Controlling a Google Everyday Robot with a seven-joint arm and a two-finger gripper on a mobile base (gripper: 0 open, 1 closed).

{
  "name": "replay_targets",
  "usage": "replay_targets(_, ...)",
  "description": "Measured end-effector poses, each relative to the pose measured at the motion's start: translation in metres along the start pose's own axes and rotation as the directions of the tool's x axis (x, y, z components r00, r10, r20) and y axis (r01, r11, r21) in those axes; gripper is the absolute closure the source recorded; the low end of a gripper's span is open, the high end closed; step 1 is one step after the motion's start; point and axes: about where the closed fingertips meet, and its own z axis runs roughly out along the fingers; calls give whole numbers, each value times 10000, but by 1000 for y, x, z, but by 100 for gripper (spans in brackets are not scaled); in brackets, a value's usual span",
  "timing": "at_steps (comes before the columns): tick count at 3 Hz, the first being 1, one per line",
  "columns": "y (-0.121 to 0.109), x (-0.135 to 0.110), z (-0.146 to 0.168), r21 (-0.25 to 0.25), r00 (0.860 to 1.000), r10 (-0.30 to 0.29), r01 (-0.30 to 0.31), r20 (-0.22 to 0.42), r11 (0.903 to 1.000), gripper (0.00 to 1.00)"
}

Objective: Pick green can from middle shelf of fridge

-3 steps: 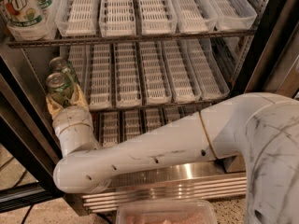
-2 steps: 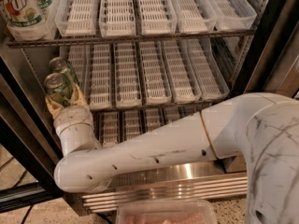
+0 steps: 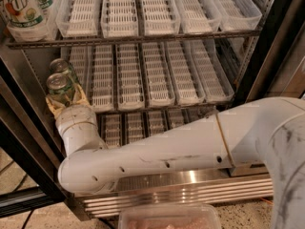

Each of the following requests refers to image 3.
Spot shelf tray five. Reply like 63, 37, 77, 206
189, 39, 234, 102
213, 0, 262, 31

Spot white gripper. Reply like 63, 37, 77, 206
46, 83, 97, 135

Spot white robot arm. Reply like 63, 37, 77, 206
55, 96, 305, 229

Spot middle shelf tray five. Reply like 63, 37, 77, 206
189, 39, 234, 102

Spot top shelf tray four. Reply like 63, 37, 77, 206
174, 0, 221, 34

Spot shelf tray two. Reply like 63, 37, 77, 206
115, 44, 145, 111
100, 0, 138, 38
125, 113, 146, 144

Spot shelf tray three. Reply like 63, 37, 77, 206
140, 0, 180, 36
147, 111, 168, 136
141, 42, 175, 108

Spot middle shelf tray four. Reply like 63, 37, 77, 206
165, 41, 205, 105

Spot top shelf tray two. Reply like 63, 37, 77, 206
100, 0, 138, 38

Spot middle shelf tray two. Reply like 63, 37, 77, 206
115, 44, 145, 111

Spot shelf tray four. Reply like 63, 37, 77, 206
168, 109, 189, 129
174, 0, 221, 34
165, 41, 205, 105

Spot top wire shelf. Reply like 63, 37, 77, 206
6, 30, 260, 50

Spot shelf tray one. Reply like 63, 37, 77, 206
87, 45, 114, 113
55, 0, 101, 38
101, 114, 122, 149

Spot clear plastic food container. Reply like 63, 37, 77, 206
118, 204, 222, 229

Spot stainless steel fridge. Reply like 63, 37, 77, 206
1, 0, 304, 220

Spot bottom shelf tray two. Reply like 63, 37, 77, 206
125, 113, 146, 144

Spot bottom shelf tray three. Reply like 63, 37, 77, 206
147, 111, 168, 136

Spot top shelf tray five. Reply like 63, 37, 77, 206
213, 0, 262, 31

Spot middle shelf tray three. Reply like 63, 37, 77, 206
141, 42, 175, 108

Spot black floor cable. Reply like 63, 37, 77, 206
20, 208, 36, 229

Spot middle shelf tray one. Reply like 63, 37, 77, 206
87, 45, 114, 113

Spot open fridge door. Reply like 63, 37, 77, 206
0, 64, 69, 218

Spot middle wire shelf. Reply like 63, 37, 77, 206
93, 101, 232, 115

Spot top shelf tray three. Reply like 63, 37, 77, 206
140, 0, 180, 36

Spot bottom shelf tray four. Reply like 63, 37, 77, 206
168, 109, 189, 129

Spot green soda can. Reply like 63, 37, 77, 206
47, 73, 75, 106
50, 58, 79, 83

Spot top shelf tray one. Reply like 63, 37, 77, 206
55, 0, 101, 38

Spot bottom shelf tray one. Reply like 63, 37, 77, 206
101, 114, 122, 149

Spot wire shelf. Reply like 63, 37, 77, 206
93, 101, 232, 115
6, 30, 260, 50

